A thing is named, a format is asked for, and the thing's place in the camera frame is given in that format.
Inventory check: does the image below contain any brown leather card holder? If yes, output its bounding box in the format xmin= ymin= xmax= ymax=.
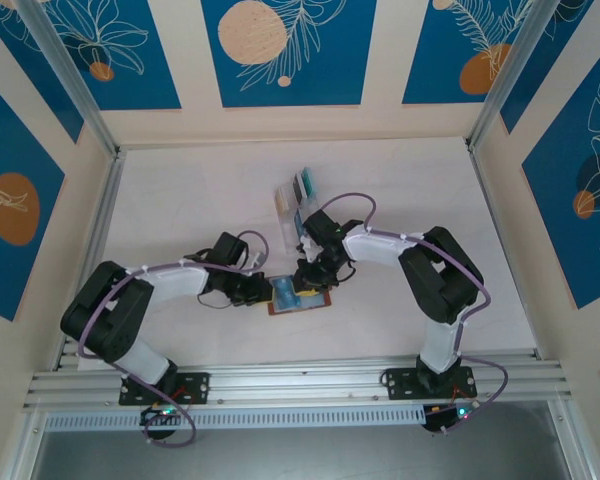
xmin=266 ymin=274 xmax=334 ymax=317

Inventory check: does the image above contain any light blue VIP card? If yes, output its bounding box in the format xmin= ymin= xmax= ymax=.
xmin=272 ymin=278 xmax=301 ymax=312

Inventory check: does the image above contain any clear acrylic card stand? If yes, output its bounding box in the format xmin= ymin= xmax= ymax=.
xmin=273 ymin=167 xmax=325 ymax=254

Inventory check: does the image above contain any black controller board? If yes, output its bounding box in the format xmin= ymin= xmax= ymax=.
xmin=422 ymin=403 xmax=482 ymax=434
xmin=138 ymin=405 xmax=181 ymax=427

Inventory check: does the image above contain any grey metal panel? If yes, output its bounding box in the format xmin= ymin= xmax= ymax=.
xmin=29 ymin=428 xmax=574 ymax=480

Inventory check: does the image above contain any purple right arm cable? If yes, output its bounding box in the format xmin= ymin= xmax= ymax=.
xmin=317 ymin=193 xmax=509 ymax=436

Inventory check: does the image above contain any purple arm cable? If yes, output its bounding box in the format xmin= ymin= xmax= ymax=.
xmin=317 ymin=193 xmax=509 ymax=436
xmin=78 ymin=229 xmax=271 ymax=449

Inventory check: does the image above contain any long aluminium frame rail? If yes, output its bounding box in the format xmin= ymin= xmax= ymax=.
xmin=22 ymin=352 xmax=576 ymax=412

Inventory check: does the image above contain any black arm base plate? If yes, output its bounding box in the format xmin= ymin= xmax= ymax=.
xmin=382 ymin=366 xmax=477 ymax=401
xmin=118 ymin=372 xmax=212 ymax=407

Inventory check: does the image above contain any white slotted cable duct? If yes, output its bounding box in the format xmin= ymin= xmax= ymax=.
xmin=43 ymin=403 xmax=427 ymax=432

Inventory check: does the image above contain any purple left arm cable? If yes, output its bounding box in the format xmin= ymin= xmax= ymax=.
xmin=78 ymin=229 xmax=271 ymax=449

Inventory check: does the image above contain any aluminium side rail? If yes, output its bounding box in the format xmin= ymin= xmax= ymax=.
xmin=53 ymin=148 xmax=127 ymax=372
xmin=467 ymin=144 xmax=544 ymax=361

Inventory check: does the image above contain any blue floral wall poster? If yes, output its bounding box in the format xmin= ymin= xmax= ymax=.
xmin=522 ymin=47 xmax=600 ymax=311
xmin=0 ymin=0 xmax=85 ymax=145
xmin=44 ymin=0 xmax=182 ymax=111
xmin=0 ymin=69 xmax=67 ymax=322
xmin=402 ymin=0 xmax=534 ymax=105
xmin=499 ymin=0 xmax=596 ymax=135
xmin=201 ymin=0 xmax=379 ymax=109

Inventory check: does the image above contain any aluminium frame leg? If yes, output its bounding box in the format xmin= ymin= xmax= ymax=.
xmin=547 ymin=397 xmax=599 ymax=480
xmin=2 ymin=399 xmax=49 ymax=480

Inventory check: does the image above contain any aluminium frame post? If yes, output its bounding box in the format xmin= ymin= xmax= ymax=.
xmin=17 ymin=0 xmax=124 ymax=157
xmin=467 ymin=0 xmax=556 ymax=150

